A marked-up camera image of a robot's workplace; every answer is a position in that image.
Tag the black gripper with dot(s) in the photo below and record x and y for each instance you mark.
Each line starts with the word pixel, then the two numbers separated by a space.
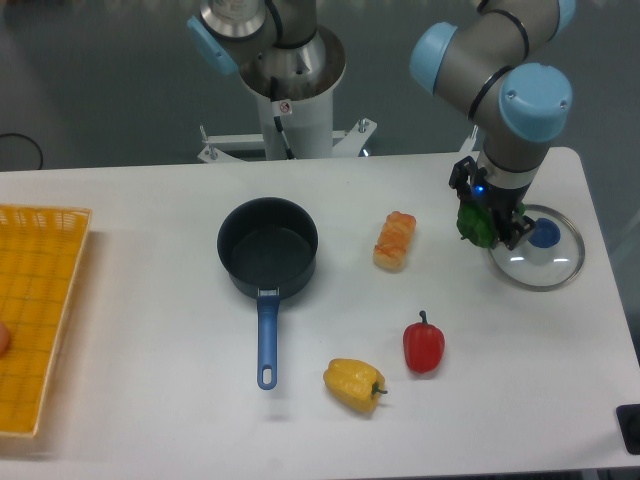
pixel 496 193

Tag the green bell pepper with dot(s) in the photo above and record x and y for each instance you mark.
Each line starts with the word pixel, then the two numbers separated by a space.
pixel 474 224

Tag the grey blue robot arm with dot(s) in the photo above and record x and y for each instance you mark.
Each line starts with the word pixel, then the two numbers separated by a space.
pixel 483 71

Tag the glass pot lid blue knob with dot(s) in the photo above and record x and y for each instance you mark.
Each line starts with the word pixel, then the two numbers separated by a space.
pixel 549 259

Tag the orange toy bread loaf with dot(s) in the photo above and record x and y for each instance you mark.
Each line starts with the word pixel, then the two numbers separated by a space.
pixel 394 241

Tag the red bell pepper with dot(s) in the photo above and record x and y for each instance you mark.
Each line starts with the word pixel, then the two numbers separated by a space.
pixel 423 346

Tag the yellow bell pepper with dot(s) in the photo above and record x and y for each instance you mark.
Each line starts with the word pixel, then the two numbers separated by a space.
pixel 355 383

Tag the black device at table edge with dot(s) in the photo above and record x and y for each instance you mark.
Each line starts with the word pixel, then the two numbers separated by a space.
pixel 628 417

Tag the yellow woven basket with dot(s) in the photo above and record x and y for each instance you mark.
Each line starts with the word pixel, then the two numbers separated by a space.
pixel 41 250

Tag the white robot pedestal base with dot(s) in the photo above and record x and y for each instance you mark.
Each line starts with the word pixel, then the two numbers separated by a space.
pixel 290 64

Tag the dark pot blue handle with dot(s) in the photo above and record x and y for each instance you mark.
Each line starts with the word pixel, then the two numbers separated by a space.
pixel 268 247

